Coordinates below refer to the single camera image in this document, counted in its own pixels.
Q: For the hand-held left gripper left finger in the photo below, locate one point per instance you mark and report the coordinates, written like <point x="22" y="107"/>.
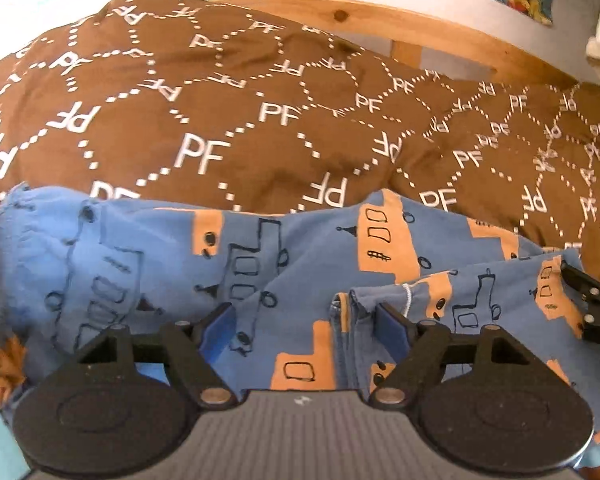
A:
<point x="217" y="335"/>

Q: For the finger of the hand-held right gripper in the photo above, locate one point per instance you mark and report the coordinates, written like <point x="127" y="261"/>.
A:
<point x="597" y="310"/>

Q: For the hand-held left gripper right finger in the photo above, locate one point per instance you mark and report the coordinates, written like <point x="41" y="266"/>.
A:
<point x="395" y="332"/>

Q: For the blue pants with orange print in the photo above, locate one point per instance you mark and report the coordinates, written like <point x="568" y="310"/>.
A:
<point x="155" y="240"/>

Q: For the brown printed blanket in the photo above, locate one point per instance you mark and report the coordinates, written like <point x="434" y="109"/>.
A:
<point x="230" y="110"/>

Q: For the wooden bed frame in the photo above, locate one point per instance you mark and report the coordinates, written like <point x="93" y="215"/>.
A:
<point x="380" y="25"/>

